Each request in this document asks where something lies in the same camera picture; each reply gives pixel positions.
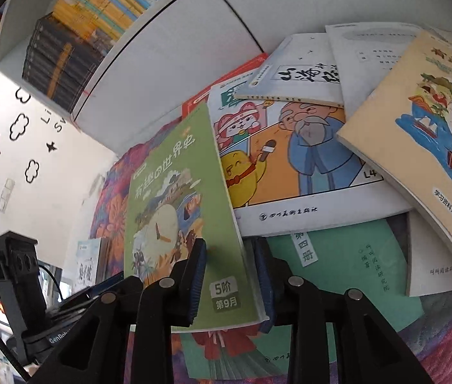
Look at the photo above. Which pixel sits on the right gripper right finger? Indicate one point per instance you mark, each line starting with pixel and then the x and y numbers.
pixel 367 348

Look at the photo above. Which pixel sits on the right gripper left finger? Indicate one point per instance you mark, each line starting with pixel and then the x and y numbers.
pixel 128 330

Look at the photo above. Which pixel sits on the green poetry book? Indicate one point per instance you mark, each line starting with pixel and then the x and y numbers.
pixel 365 256

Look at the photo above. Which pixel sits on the green world history book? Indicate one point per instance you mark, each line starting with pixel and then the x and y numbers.
pixel 177 197

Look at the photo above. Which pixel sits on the white mythology book with lady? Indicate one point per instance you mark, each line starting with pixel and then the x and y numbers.
pixel 301 69

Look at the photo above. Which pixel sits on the row of black books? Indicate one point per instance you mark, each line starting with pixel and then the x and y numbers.
pixel 58 62

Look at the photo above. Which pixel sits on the floral purple table cloth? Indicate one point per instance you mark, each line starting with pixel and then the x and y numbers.
pixel 429 337

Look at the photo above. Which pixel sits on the white thin booklet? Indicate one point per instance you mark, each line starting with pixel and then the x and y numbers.
pixel 429 260

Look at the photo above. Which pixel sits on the cartoon old man comic book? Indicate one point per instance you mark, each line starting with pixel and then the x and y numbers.
pixel 286 171

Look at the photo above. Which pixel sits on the beige world history book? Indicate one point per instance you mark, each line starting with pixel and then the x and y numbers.
pixel 404 129

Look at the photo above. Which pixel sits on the white open page book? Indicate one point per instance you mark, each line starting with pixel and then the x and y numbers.
pixel 365 53

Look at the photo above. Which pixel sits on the white bookshelf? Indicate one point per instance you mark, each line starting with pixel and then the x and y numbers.
pixel 178 47

